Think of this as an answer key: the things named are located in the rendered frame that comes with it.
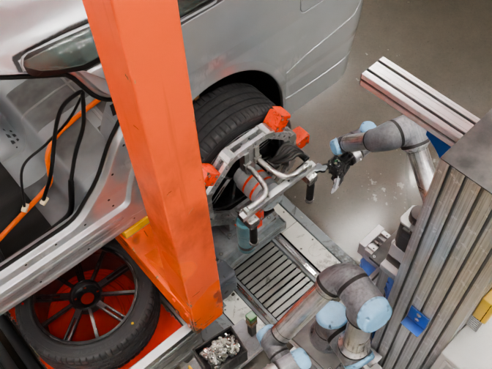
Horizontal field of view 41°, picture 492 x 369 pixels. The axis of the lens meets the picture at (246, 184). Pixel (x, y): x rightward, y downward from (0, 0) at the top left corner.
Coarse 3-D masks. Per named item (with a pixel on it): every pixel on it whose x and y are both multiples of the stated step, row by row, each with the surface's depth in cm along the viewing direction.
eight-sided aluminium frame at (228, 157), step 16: (256, 128) 280; (288, 128) 299; (240, 144) 279; (256, 144) 279; (224, 160) 274; (224, 176) 278; (272, 176) 320; (208, 192) 278; (240, 208) 319; (224, 224) 308
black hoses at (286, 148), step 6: (282, 144) 286; (288, 144) 286; (282, 150) 285; (288, 150) 283; (294, 150) 284; (300, 150) 288; (276, 156) 285; (282, 156) 284; (288, 156) 282; (294, 156) 282; (300, 156) 289; (306, 156) 287; (270, 162) 287; (276, 162) 286; (282, 162) 284; (276, 168) 287
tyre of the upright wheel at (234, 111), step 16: (208, 96) 284; (224, 96) 284; (240, 96) 286; (256, 96) 291; (208, 112) 280; (224, 112) 279; (240, 112) 279; (256, 112) 281; (208, 128) 275; (224, 128) 274; (240, 128) 278; (208, 144) 273; (224, 144) 278; (208, 160) 277; (224, 208) 317
